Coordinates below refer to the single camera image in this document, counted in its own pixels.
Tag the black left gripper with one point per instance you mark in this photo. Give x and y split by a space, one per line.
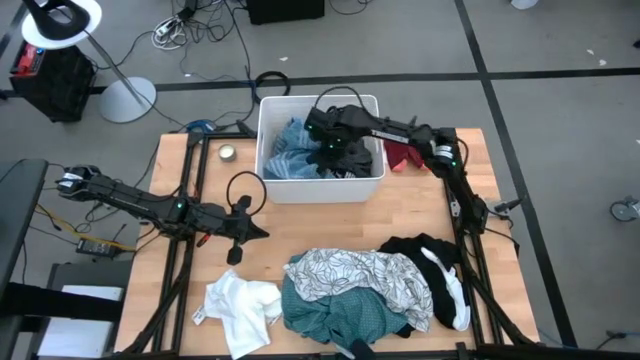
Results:
220 220

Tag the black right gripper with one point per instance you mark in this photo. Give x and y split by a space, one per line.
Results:
335 150

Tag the light blue shirt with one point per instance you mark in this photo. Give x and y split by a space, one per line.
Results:
290 167

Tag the plain white garment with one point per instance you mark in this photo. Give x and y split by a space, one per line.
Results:
245 310

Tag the white leaf-print garment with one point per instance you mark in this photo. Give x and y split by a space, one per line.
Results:
350 272

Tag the black and white garment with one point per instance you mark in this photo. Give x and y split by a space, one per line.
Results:
400 245

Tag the teal patterned shirt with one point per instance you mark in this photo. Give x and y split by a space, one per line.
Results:
350 317

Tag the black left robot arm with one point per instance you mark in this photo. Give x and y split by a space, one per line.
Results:
125 197

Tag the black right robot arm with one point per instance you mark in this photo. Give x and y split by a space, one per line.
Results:
400 132

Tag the white perforated plastic basket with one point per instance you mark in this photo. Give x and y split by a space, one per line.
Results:
325 192

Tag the red cloth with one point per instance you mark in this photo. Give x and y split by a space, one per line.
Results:
405 155

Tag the small round candle tin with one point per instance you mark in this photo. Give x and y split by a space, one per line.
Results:
227 153

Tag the black box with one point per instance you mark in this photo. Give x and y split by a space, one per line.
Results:
285 10

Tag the black power adapter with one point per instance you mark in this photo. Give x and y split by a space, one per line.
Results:
95 247

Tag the grey cabinet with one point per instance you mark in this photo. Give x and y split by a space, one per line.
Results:
90 272

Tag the black crossbar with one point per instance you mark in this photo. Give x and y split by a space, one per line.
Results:
60 302

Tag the black bench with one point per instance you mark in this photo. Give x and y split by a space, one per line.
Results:
20 210

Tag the white round base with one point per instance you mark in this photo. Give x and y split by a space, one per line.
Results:
525 4

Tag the black crate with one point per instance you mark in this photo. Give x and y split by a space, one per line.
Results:
60 90

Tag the red item on crate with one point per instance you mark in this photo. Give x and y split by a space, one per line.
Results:
29 57

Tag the grey caster wheel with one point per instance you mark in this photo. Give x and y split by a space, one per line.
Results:
625 211

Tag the black floor plug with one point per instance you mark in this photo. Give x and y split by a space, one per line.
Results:
616 334

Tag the black aluminium table frame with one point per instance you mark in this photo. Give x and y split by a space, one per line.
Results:
220 135

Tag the black curved mount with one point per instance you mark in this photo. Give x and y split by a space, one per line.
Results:
50 27

